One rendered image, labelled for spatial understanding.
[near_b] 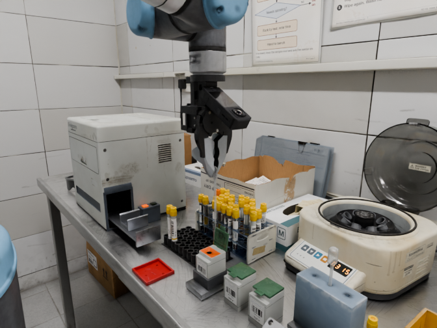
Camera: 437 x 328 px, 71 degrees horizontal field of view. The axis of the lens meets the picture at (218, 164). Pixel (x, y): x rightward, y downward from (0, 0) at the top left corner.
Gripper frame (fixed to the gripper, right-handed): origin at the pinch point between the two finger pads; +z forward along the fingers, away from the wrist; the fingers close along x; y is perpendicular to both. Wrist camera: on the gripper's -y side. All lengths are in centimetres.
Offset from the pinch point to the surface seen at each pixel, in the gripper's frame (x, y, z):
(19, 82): 7, 164, -19
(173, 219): 3.8, 11.1, 13.7
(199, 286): 9.1, -5.8, 20.7
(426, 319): -4.3, -40.3, 13.5
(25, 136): 8, 164, 12
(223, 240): 3.3, -6.5, 12.4
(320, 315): 2.6, -28.3, 16.7
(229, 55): -52, 51, -30
